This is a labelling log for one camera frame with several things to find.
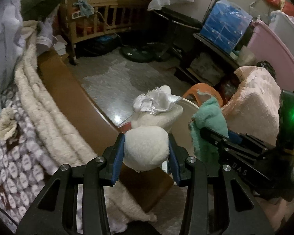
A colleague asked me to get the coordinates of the green towel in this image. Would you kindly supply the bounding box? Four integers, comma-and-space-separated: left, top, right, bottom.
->
189, 94, 228, 165

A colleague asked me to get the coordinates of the white trash bucket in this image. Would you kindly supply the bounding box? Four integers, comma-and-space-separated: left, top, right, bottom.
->
165, 98, 199, 156

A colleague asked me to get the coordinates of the pink fluffy blanket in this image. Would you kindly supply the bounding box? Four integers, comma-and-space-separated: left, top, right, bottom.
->
221, 66, 294, 231

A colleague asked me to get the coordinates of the orange plastic stool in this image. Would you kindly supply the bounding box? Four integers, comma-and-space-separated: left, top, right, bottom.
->
183, 83, 224, 108

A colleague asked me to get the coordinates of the cream woven bed mat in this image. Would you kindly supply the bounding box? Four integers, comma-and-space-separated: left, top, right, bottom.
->
14, 20, 157, 232

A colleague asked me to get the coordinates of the patterned fleece bed blanket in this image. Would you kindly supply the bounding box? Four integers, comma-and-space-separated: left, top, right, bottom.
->
0, 84, 57, 234

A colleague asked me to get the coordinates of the crumpled brown paper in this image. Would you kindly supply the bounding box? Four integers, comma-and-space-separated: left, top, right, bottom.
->
0, 107, 17, 141

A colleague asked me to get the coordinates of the pink plastic tub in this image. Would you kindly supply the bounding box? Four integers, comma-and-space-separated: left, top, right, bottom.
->
247, 20, 294, 92

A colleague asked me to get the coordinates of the blue plastic drawer box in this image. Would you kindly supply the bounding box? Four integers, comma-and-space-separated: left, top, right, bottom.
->
200, 0, 252, 54

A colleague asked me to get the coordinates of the grey-blue duvet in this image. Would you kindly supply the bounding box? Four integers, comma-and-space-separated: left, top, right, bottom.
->
0, 0, 25, 95

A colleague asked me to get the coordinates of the wooden crib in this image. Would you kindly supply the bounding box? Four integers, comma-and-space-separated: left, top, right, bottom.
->
58, 0, 150, 65

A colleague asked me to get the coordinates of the dark green pillow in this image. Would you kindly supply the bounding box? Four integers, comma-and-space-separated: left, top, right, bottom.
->
21, 0, 63, 21

